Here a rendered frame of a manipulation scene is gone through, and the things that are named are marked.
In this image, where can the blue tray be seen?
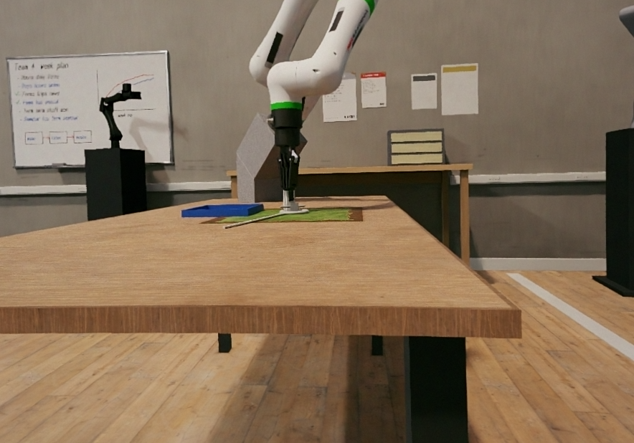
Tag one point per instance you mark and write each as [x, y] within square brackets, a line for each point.
[222, 210]

